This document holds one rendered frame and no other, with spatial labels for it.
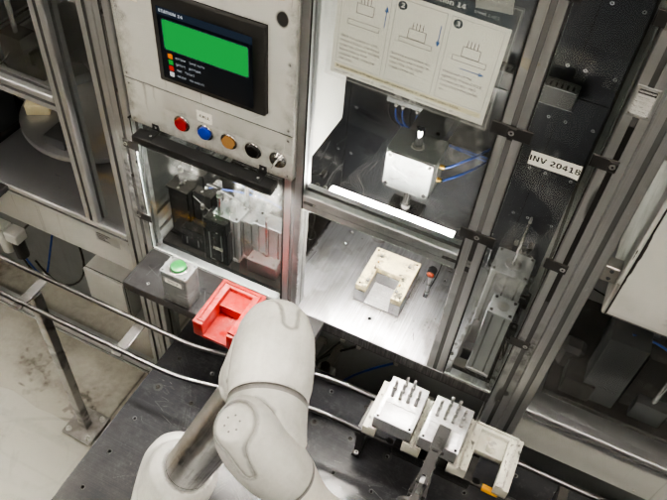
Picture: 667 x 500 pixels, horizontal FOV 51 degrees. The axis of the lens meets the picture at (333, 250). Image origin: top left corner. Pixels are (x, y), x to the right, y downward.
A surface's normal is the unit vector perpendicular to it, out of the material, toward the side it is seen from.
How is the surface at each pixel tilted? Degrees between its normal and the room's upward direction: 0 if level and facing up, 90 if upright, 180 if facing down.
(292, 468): 67
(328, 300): 0
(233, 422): 28
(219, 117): 90
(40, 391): 0
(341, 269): 0
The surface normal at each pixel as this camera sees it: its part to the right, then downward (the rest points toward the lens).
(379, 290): 0.07, -0.66
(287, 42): -0.43, 0.65
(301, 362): 0.71, -0.44
